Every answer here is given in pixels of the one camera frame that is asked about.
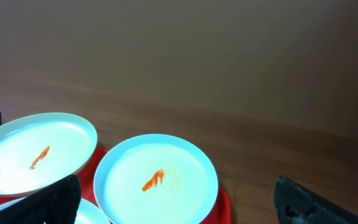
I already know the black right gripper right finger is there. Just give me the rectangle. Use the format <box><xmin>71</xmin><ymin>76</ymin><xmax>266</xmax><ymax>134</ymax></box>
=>
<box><xmin>273</xmin><ymin>176</ymin><xmax>358</xmax><ymax>224</ymax></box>

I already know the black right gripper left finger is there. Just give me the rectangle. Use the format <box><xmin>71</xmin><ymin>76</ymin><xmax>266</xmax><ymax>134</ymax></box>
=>
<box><xmin>0</xmin><ymin>174</ymin><xmax>81</xmax><ymax>224</ymax></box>

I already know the white plate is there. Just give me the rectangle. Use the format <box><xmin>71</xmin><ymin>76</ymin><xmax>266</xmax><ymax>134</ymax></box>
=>
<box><xmin>0</xmin><ymin>113</ymin><xmax>98</xmax><ymax>197</ymax></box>
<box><xmin>0</xmin><ymin>197</ymin><xmax>111</xmax><ymax>224</ymax></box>
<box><xmin>93</xmin><ymin>134</ymin><xmax>219</xmax><ymax>223</ymax></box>

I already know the red plastic tray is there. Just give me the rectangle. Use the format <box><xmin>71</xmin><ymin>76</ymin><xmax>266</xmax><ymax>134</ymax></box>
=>
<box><xmin>0</xmin><ymin>147</ymin><xmax>231</xmax><ymax>224</ymax></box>

